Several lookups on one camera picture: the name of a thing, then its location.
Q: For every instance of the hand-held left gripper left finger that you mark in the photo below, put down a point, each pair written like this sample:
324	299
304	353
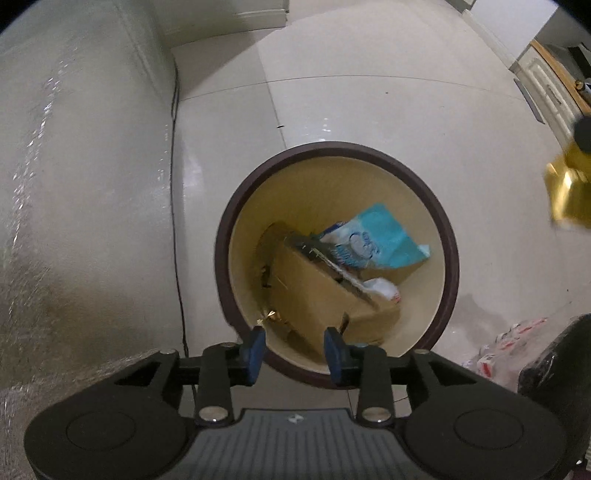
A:
254	353

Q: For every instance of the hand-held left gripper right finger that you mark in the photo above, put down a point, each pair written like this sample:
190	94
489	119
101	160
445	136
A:
334	360

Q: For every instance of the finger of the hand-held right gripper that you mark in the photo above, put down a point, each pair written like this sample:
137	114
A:
582	134

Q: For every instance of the gold foil bag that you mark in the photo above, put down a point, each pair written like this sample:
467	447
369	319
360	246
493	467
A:
570	194

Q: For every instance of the brown cardboard box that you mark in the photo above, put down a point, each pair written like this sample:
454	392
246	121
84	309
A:
318	295

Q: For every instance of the white tissue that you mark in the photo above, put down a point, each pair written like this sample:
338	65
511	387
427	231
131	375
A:
384	288

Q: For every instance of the teal tissue packet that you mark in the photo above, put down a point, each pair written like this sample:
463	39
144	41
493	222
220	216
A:
374	240

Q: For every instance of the yellow trash bin brown rim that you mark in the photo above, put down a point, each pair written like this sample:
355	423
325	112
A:
332	184

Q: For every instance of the metal spray can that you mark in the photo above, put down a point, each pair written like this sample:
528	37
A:
579	85

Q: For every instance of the wooden top drawer bench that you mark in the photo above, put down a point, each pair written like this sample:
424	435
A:
549	87

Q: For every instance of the clear red printed plastic wrap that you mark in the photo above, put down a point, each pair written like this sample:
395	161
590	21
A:
503	350

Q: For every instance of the black plastic bag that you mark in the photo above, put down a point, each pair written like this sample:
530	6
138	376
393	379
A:
558	360

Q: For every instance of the silver covered platform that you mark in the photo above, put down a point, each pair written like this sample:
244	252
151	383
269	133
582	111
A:
69	207

